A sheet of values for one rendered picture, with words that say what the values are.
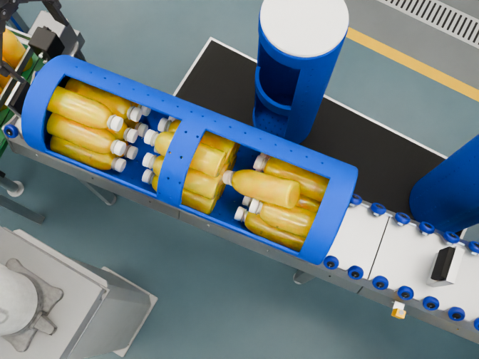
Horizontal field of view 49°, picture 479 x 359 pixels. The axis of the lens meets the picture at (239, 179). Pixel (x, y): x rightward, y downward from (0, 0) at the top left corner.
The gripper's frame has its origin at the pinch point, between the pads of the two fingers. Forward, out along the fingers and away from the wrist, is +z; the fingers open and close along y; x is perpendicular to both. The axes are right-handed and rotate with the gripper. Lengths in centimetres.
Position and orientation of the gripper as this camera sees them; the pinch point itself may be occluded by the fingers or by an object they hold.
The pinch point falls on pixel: (38, 47)
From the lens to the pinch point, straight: 105.8
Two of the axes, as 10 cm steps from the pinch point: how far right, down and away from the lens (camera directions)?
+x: 8.5, 4.9, -2.0
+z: 0.6, 2.7, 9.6
